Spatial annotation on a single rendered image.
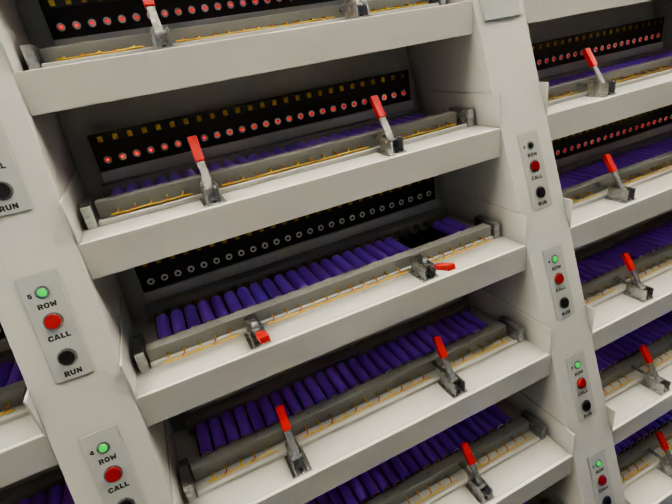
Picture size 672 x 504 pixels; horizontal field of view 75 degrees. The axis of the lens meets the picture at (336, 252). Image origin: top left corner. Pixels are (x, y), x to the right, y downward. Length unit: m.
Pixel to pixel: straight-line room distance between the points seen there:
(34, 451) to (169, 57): 0.47
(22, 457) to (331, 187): 0.48
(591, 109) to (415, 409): 0.58
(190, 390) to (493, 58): 0.64
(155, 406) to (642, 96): 0.93
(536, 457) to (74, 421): 0.72
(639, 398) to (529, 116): 0.59
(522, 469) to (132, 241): 0.72
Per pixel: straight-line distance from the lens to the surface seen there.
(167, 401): 0.60
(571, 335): 0.86
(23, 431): 0.65
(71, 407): 0.61
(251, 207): 0.57
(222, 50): 0.61
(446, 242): 0.73
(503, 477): 0.89
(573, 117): 0.87
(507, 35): 0.80
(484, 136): 0.73
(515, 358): 0.82
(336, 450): 0.69
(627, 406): 1.04
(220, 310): 0.66
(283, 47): 0.63
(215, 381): 0.60
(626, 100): 0.97
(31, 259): 0.58
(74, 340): 0.58
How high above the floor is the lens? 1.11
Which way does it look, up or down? 8 degrees down
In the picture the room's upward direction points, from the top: 16 degrees counter-clockwise
